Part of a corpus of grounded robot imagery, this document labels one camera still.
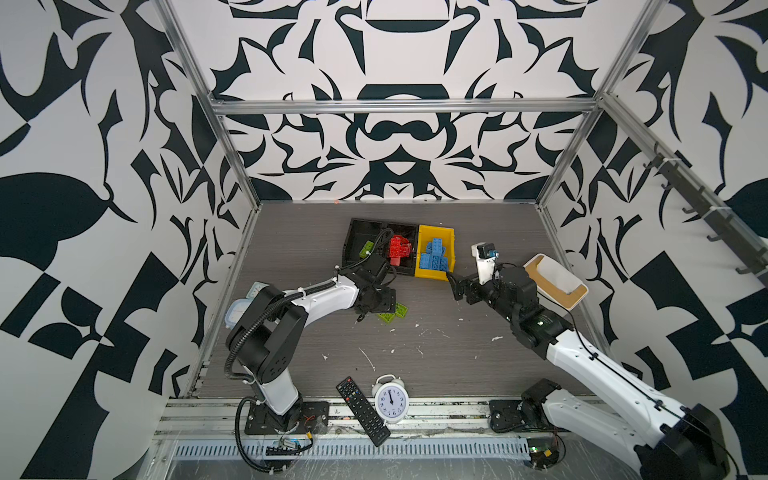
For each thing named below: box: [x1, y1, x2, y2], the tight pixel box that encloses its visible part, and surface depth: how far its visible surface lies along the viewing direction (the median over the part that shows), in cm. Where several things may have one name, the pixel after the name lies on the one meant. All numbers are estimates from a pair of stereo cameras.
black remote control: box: [336, 376, 391, 447], surface depth 75 cm
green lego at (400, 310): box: [394, 301, 408, 319], surface depth 93 cm
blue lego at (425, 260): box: [420, 253, 431, 269], surface depth 101 cm
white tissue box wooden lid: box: [523, 253, 589, 311], surface depth 93 cm
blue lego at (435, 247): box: [426, 238, 446, 256], surface depth 101 cm
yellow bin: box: [415, 224, 456, 281], surface depth 101 cm
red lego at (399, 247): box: [389, 235, 412, 258], surface depth 101 cm
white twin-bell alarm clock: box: [371, 374, 409, 424], surface depth 76 cm
